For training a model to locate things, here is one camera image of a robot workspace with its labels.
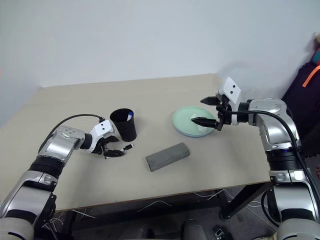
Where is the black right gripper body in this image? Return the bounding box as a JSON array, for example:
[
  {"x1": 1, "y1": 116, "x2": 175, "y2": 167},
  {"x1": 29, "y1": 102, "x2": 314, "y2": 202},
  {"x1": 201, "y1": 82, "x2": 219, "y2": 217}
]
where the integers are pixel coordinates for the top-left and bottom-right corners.
[{"x1": 214, "y1": 93, "x2": 233, "y2": 132}]

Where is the black metal table frame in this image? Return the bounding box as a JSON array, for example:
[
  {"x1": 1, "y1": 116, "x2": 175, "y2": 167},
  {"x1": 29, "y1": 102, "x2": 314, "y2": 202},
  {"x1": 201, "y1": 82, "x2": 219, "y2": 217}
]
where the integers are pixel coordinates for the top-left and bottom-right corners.
[{"x1": 32, "y1": 182, "x2": 272, "y2": 240}]

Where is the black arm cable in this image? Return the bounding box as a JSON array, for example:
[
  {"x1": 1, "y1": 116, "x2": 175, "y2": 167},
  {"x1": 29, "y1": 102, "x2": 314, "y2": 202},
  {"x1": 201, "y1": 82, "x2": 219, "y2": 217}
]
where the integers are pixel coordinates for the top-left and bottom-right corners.
[
  {"x1": 229, "y1": 109, "x2": 320, "y2": 201},
  {"x1": 48, "y1": 113, "x2": 106, "y2": 141}
]

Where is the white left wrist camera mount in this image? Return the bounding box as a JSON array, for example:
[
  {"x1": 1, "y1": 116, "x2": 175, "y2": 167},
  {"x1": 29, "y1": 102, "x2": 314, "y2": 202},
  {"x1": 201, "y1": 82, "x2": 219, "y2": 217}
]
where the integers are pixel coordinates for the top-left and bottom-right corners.
[{"x1": 88, "y1": 119, "x2": 116, "y2": 154}]

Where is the grey rectangular box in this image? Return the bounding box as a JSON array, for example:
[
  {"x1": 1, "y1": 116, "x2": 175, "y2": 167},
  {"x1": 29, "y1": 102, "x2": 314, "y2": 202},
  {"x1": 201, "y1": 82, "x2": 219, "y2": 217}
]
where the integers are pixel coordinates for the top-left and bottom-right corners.
[{"x1": 145, "y1": 142, "x2": 191, "y2": 172}]

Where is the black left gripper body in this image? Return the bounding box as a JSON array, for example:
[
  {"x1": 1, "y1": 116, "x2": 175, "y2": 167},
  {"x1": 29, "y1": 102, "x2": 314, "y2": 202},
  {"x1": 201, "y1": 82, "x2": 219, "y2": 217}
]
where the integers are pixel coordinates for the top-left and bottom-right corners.
[{"x1": 92, "y1": 136, "x2": 111, "y2": 157}]

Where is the white floor cable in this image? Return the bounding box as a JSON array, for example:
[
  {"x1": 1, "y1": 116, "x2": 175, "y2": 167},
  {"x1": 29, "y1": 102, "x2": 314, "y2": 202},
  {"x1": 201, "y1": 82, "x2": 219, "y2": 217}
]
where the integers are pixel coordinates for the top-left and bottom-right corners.
[
  {"x1": 73, "y1": 209, "x2": 97, "y2": 219},
  {"x1": 192, "y1": 189, "x2": 227, "y2": 201},
  {"x1": 136, "y1": 199, "x2": 174, "y2": 213}
]

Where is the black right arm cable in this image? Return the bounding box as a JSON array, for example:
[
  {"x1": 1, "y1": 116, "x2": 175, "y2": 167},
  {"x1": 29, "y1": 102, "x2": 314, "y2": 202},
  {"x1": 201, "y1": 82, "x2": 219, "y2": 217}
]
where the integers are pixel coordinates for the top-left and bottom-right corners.
[{"x1": 229, "y1": 109, "x2": 320, "y2": 201}]

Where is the pastel round plate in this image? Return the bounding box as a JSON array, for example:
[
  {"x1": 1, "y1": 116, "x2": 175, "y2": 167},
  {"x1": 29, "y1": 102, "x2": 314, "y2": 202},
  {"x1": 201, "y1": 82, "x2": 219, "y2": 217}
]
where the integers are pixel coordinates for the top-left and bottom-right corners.
[{"x1": 172, "y1": 105, "x2": 216, "y2": 138}]

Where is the whiteboard marker with black cap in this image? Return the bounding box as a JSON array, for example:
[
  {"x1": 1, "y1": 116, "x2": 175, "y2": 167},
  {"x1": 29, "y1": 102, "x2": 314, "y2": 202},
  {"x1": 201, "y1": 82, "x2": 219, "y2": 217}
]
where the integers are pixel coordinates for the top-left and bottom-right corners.
[{"x1": 104, "y1": 143, "x2": 136, "y2": 160}]

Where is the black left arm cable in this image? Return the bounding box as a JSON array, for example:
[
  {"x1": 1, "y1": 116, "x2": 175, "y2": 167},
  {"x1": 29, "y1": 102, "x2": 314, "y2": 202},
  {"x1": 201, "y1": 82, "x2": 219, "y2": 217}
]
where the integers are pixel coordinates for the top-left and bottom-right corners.
[{"x1": 48, "y1": 113, "x2": 106, "y2": 141}]

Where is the dark grey rounded shape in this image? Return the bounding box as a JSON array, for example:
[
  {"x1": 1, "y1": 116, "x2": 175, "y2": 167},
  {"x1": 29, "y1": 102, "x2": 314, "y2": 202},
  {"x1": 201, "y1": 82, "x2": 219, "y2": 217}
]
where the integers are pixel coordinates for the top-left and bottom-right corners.
[{"x1": 180, "y1": 218, "x2": 210, "y2": 240}]

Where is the colourful plush toy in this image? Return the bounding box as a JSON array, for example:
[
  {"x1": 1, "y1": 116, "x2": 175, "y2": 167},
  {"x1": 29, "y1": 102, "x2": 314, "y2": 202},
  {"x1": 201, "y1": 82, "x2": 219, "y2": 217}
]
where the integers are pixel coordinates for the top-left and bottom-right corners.
[{"x1": 311, "y1": 31, "x2": 320, "y2": 65}]

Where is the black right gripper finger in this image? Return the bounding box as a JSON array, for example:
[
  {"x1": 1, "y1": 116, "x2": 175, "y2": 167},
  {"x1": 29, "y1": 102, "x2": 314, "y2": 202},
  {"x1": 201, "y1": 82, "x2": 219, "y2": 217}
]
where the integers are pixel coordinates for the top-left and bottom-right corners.
[
  {"x1": 200, "y1": 96, "x2": 219, "y2": 106},
  {"x1": 190, "y1": 116, "x2": 218, "y2": 130}
]

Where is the small black floor device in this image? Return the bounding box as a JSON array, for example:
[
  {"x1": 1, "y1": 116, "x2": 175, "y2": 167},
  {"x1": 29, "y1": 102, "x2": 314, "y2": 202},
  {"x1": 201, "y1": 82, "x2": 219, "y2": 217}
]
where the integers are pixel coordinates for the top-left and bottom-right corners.
[{"x1": 211, "y1": 224, "x2": 233, "y2": 240}]

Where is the white tissue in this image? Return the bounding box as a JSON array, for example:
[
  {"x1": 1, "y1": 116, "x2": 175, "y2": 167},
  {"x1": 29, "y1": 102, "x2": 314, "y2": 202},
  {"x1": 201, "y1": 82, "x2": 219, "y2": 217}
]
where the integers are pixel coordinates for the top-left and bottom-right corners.
[{"x1": 189, "y1": 113, "x2": 209, "y2": 133}]

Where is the black plastic cup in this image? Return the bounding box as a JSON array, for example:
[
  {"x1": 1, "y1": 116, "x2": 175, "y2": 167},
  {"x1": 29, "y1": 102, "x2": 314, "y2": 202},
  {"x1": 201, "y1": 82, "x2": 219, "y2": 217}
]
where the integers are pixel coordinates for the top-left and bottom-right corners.
[{"x1": 109, "y1": 107, "x2": 138, "y2": 141}]

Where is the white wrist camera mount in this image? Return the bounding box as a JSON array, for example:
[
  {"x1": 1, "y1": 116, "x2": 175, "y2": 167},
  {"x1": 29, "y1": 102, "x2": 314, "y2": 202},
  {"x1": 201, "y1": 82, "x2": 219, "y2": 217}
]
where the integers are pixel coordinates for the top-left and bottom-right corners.
[
  {"x1": 88, "y1": 119, "x2": 116, "y2": 154},
  {"x1": 216, "y1": 76, "x2": 242, "y2": 126}
]

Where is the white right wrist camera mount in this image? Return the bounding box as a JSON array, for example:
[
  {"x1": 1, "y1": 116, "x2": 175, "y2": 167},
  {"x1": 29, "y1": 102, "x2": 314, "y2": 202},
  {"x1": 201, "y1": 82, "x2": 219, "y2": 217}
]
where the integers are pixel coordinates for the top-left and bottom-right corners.
[{"x1": 216, "y1": 76, "x2": 242, "y2": 126}]

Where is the dark bag with orange strap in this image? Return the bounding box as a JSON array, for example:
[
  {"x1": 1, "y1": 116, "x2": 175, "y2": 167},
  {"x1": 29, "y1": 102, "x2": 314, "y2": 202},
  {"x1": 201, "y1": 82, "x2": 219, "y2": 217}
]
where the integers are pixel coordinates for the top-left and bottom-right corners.
[{"x1": 282, "y1": 62, "x2": 320, "y2": 157}]

